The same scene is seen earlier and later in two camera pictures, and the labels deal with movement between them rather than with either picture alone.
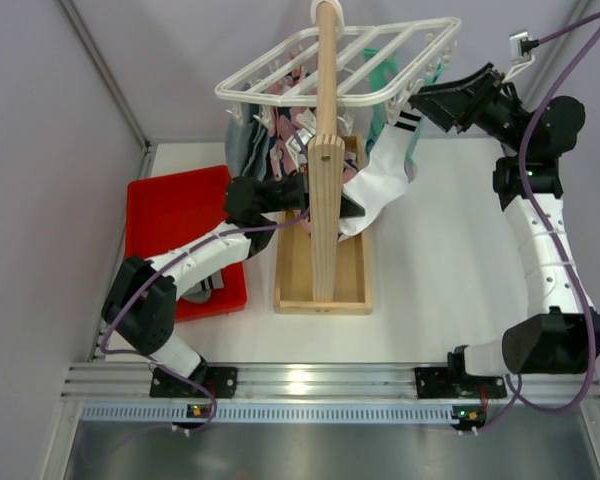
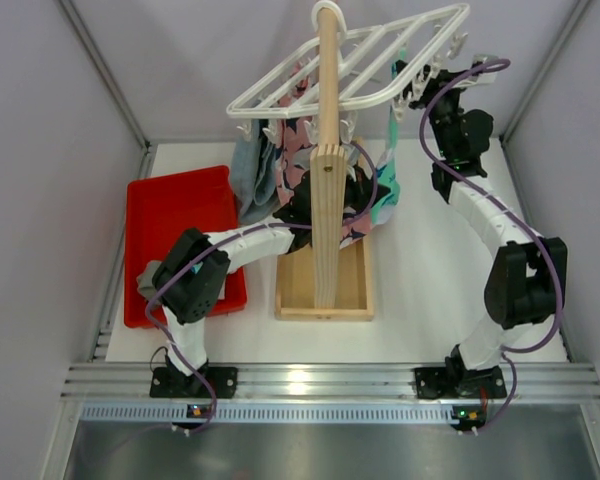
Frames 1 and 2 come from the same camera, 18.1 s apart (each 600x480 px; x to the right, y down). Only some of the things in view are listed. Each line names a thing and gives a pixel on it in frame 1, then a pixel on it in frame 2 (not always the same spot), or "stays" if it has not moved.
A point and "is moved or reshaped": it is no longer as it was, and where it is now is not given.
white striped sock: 377,188 -> 222,293
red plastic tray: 167,211 stays
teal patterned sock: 381,80 -> 388,192
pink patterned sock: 351,167 -> 354,230
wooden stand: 318,272 stays
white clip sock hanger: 378,68 is moved or reshaped
